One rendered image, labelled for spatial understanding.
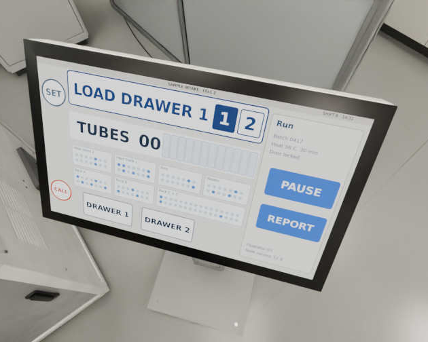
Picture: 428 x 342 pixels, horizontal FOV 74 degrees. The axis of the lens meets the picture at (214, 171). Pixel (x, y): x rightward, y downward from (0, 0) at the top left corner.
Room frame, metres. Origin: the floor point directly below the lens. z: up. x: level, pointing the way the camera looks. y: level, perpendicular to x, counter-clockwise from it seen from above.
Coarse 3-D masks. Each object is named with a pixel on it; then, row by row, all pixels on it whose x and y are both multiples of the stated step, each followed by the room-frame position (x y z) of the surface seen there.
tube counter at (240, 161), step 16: (144, 128) 0.25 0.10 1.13; (144, 144) 0.24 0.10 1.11; (160, 144) 0.23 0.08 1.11; (176, 144) 0.23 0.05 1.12; (192, 144) 0.23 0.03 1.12; (208, 144) 0.22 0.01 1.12; (224, 144) 0.22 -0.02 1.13; (176, 160) 0.21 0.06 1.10; (192, 160) 0.21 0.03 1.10; (208, 160) 0.21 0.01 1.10; (224, 160) 0.20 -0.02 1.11; (240, 160) 0.20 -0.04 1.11; (256, 160) 0.20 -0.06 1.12
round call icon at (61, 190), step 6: (54, 180) 0.22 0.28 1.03; (60, 180) 0.22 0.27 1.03; (66, 180) 0.22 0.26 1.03; (54, 186) 0.21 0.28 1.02; (60, 186) 0.21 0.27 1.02; (66, 186) 0.21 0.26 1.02; (54, 192) 0.21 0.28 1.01; (60, 192) 0.20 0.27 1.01; (66, 192) 0.20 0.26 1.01; (54, 198) 0.20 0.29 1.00; (60, 198) 0.20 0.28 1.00; (66, 198) 0.20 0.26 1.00; (72, 198) 0.19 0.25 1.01
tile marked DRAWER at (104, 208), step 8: (88, 200) 0.19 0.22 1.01; (96, 200) 0.19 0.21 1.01; (104, 200) 0.18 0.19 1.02; (112, 200) 0.18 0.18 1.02; (88, 208) 0.18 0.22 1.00; (96, 208) 0.18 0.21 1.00; (104, 208) 0.17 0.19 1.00; (112, 208) 0.17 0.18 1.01; (120, 208) 0.17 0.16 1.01; (128, 208) 0.17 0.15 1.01; (96, 216) 0.16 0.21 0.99; (104, 216) 0.16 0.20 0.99; (112, 216) 0.16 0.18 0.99; (120, 216) 0.16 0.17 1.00; (128, 216) 0.16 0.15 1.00; (120, 224) 0.15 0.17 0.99; (128, 224) 0.15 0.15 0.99
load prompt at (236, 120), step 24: (72, 72) 0.32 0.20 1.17; (72, 96) 0.30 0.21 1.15; (96, 96) 0.30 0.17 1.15; (120, 96) 0.29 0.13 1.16; (144, 96) 0.28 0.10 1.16; (168, 96) 0.28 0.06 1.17; (192, 96) 0.27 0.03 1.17; (168, 120) 0.25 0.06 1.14; (192, 120) 0.25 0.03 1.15; (216, 120) 0.24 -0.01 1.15; (240, 120) 0.24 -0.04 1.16; (264, 120) 0.23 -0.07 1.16
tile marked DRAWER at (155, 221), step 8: (144, 208) 0.16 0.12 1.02; (144, 216) 0.15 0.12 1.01; (152, 216) 0.15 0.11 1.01; (160, 216) 0.15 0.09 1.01; (168, 216) 0.15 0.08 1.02; (176, 216) 0.15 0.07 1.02; (144, 224) 0.15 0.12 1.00; (152, 224) 0.14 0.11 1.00; (160, 224) 0.14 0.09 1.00; (168, 224) 0.14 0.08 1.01; (176, 224) 0.14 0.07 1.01; (184, 224) 0.14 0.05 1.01; (192, 224) 0.14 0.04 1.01; (152, 232) 0.13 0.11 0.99; (160, 232) 0.13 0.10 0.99; (168, 232) 0.13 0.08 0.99; (176, 232) 0.13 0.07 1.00; (184, 232) 0.13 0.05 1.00; (192, 232) 0.13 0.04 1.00; (184, 240) 0.12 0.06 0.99
